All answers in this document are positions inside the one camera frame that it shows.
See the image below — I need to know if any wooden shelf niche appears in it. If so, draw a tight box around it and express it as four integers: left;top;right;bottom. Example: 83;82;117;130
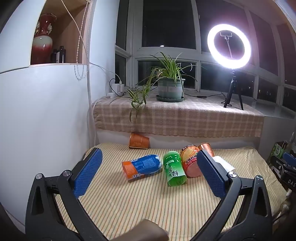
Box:
30;0;92;67

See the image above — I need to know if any green carton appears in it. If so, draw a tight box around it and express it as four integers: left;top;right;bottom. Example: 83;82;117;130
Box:
269;142;287;163

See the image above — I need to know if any black ring light cable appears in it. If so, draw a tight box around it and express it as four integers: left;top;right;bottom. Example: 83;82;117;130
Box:
185;91;226;105

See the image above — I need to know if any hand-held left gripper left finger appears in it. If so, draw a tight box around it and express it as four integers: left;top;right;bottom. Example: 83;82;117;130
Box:
25;147;109;241

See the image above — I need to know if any white ring light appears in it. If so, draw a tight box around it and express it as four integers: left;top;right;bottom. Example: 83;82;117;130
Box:
207;23;252;69

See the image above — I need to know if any green cup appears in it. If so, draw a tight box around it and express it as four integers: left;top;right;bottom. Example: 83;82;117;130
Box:
162;151;187;187

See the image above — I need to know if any white window frame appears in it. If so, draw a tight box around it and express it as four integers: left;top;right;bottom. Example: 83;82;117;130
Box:
115;0;296;112

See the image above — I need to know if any orange-brown cup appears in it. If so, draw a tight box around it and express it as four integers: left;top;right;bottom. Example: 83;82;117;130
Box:
129;132;150;149
198;142;215;158

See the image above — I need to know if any blue and orange cup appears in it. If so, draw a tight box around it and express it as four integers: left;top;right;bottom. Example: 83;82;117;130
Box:
122;154;162;183

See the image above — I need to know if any white power strip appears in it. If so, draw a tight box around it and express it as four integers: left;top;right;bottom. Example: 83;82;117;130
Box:
107;91;130;98

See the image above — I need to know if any red ceramic vase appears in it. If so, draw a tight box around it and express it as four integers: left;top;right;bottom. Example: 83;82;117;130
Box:
31;13;57;65

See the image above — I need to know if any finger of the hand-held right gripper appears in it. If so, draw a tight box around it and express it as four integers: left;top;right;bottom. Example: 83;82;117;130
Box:
270;152;296;172

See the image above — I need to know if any thin white cable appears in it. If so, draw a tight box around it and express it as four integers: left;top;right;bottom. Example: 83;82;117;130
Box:
61;0;121;81

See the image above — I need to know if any red and orange cup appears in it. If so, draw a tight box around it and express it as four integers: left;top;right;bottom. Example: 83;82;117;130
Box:
180;144;204;178

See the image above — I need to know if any checkered beige cloth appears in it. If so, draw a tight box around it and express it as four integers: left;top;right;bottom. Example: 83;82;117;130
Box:
94;94;265;138

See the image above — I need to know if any brown rounded object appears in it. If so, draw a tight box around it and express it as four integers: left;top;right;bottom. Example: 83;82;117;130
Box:
117;219;169;241

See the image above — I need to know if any phone holder clamp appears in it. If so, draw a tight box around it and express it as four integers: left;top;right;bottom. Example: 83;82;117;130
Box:
220;32;233;61

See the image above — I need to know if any white bead cord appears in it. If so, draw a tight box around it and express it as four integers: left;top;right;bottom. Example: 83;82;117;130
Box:
74;0;90;80

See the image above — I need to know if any black tripod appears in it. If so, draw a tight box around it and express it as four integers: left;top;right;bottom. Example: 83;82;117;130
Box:
223;69;244;111

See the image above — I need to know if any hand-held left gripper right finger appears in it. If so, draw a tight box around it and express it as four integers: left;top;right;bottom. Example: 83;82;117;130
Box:
190;150;274;241

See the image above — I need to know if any striped yellow mat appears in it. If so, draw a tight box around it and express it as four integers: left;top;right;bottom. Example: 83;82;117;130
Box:
55;143;287;234

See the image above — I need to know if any potted spider plant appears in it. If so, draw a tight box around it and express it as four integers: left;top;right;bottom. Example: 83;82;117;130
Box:
110;51;204;122

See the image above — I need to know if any green plant saucer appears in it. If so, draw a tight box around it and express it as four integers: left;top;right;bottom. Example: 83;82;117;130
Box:
156;95;185;103

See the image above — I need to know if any white cup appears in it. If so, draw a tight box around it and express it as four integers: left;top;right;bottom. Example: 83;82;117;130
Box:
211;156;236;173

